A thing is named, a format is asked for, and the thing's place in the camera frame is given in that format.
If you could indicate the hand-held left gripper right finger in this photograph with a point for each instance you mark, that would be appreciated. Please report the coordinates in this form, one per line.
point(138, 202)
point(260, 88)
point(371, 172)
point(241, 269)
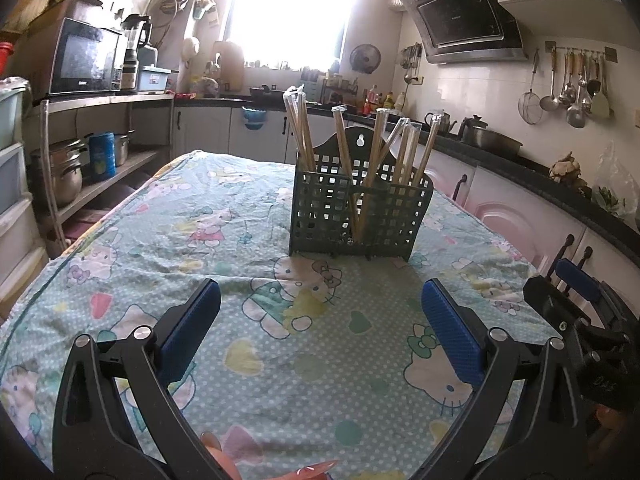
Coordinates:
point(450, 332)

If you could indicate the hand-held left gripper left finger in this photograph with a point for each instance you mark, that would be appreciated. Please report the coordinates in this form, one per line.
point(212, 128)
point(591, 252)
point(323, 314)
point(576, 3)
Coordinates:
point(192, 325)

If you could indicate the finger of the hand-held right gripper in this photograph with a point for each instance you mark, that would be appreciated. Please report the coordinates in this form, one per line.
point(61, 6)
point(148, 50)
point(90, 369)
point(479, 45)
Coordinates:
point(545, 300)
point(577, 280)

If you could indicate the green plastic chopstick basket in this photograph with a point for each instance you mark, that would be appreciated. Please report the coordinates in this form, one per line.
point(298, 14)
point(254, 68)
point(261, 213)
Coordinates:
point(340, 220)

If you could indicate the group of chopsticks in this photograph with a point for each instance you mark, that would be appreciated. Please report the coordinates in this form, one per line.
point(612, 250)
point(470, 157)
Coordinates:
point(300, 125)

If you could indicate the person's right hand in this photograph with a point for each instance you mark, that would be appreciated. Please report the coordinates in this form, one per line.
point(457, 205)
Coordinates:
point(611, 421)

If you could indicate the cartoon printed tablecloth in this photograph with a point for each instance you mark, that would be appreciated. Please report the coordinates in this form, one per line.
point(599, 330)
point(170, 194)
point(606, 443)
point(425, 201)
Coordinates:
point(200, 240)

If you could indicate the plastic bag with greens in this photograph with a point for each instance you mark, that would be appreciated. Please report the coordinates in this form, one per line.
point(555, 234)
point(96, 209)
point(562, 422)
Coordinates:
point(610, 195)

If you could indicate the brown leafy bundle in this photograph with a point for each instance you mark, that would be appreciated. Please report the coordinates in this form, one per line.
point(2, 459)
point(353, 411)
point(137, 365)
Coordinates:
point(567, 170)

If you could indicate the steel ladle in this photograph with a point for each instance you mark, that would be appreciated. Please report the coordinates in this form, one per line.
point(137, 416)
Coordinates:
point(576, 117)
point(549, 102)

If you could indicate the dark lidded pot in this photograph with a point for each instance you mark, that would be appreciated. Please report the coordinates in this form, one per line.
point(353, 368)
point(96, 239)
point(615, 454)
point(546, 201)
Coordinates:
point(472, 127)

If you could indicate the small steel pot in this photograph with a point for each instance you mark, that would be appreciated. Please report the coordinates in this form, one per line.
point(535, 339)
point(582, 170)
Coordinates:
point(124, 149)

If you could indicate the blue canister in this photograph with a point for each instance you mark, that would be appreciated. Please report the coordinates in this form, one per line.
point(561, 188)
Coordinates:
point(102, 157)

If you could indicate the stacked steel pots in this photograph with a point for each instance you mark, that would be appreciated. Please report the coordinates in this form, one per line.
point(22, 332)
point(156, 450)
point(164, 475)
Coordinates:
point(60, 175)

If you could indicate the steel kettle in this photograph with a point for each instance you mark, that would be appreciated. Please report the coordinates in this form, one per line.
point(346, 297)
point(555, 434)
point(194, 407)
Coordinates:
point(440, 124)

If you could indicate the blue hanging pouch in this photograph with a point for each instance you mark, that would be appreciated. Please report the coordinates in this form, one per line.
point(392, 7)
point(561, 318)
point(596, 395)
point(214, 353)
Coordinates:
point(255, 119)

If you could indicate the plastic drawer unit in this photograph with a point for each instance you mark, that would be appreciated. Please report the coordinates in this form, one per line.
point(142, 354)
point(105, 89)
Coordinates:
point(15, 185)

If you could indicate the metal shelf rack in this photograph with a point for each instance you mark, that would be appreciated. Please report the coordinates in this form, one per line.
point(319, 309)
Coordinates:
point(125, 100)

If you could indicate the condiment bottles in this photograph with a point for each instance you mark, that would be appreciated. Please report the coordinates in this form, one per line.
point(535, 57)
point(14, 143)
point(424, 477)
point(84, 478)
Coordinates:
point(382, 102)

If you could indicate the black frying pan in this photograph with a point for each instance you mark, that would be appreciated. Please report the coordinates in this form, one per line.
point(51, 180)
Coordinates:
point(265, 94)

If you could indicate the blue plastic bin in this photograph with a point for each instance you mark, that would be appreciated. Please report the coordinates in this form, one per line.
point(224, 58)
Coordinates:
point(155, 80)

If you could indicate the wooden cutting board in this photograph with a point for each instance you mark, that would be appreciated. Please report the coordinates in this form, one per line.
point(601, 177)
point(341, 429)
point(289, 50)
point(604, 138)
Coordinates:
point(229, 67)

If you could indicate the countertop spice rack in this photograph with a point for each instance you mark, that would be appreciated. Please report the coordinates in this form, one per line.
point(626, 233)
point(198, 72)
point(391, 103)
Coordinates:
point(340, 91)

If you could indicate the white hanging scoop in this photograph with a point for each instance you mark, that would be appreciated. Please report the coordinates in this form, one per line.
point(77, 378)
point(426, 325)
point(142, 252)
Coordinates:
point(190, 50)

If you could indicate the hanging kitchen tools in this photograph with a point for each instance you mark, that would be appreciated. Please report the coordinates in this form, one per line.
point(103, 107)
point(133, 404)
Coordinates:
point(411, 57)

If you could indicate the black blender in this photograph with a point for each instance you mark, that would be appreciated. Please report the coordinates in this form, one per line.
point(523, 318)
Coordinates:
point(135, 45)

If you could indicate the black microwave oven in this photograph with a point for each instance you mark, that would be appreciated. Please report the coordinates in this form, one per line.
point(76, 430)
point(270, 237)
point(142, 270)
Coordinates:
point(82, 60)

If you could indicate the black range hood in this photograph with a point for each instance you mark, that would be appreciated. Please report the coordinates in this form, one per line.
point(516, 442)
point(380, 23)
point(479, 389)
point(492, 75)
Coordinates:
point(465, 15)

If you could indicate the steel strainer bowl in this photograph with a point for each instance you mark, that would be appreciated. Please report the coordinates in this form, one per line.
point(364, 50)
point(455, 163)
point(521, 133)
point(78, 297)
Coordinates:
point(174, 4)

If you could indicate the red bucket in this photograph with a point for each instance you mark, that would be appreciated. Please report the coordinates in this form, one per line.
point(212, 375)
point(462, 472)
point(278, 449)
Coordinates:
point(5, 57)

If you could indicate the kitchen window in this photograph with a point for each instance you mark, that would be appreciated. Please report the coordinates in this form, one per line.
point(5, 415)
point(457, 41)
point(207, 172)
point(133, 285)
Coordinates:
point(290, 10)

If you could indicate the utensil hanging rail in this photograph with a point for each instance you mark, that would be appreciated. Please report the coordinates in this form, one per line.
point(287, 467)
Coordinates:
point(575, 50)

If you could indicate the small wall fan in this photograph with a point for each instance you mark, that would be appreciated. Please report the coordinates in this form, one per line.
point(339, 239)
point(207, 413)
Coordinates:
point(365, 58)

